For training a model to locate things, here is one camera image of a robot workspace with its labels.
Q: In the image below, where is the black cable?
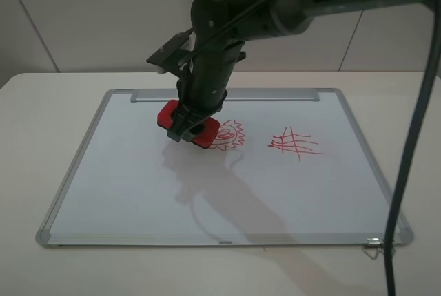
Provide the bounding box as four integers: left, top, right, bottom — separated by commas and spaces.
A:
384, 0, 441, 296

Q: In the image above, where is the white board with aluminium frame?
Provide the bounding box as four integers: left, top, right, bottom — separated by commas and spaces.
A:
35, 89, 392, 247

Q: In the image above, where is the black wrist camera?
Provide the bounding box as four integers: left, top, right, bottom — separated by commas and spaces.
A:
146, 28, 194, 78

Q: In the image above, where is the red whiteboard eraser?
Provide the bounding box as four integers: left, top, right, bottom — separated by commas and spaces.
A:
156, 100, 220, 149

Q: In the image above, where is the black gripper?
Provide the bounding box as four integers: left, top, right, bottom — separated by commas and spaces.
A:
167, 40, 245, 143

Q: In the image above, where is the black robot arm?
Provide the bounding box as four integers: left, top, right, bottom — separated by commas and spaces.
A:
158, 0, 440, 148

